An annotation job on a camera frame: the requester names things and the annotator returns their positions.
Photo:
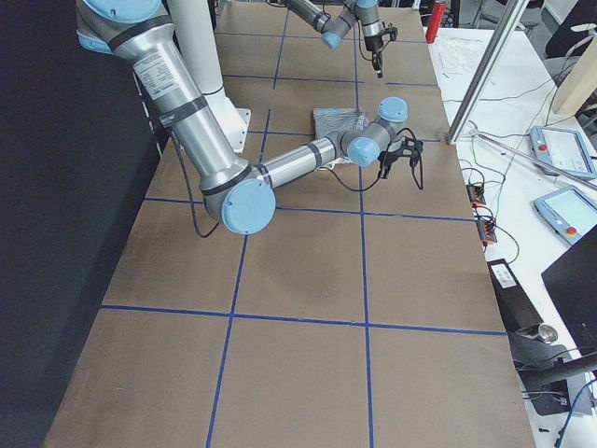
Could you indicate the wooden board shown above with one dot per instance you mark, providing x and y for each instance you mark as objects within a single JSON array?
[{"x": 580, "y": 83}]

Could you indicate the black monitor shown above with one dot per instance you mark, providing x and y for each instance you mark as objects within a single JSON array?
[{"x": 571, "y": 284}]

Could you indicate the aluminium frame post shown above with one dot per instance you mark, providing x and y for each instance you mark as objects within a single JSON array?
[{"x": 503, "y": 31}]

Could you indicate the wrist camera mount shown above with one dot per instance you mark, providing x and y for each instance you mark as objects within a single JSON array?
[
  {"x": 389, "y": 33},
  {"x": 411, "y": 148}
]

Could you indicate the blue white striped polo shirt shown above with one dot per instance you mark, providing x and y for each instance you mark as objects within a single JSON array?
[{"x": 330, "y": 121}]

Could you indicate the teach pendant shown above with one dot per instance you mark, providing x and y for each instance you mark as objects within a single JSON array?
[
  {"x": 569, "y": 212},
  {"x": 562, "y": 149}
]

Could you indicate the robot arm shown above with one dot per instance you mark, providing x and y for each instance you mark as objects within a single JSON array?
[
  {"x": 362, "y": 13},
  {"x": 171, "y": 48}
]

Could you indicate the red cardboard tube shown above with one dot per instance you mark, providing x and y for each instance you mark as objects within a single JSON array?
[{"x": 435, "y": 21}]

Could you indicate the monitor stand base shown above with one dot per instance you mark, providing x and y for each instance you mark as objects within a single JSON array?
[{"x": 550, "y": 376}]

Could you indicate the black box with label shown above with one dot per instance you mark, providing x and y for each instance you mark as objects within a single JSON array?
[{"x": 516, "y": 309}]

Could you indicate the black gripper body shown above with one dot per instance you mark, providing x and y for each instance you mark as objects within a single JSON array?
[
  {"x": 386, "y": 160},
  {"x": 373, "y": 46}
]

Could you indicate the far teach pendant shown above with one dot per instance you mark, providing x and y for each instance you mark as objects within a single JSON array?
[{"x": 562, "y": 149}]

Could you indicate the black power strip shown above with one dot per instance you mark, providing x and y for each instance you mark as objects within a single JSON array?
[{"x": 483, "y": 215}]

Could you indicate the clear plastic sheet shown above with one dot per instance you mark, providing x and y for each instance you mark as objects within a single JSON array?
[{"x": 460, "y": 55}]

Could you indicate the near teach pendant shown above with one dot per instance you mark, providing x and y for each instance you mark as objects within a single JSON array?
[{"x": 569, "y": 212}]

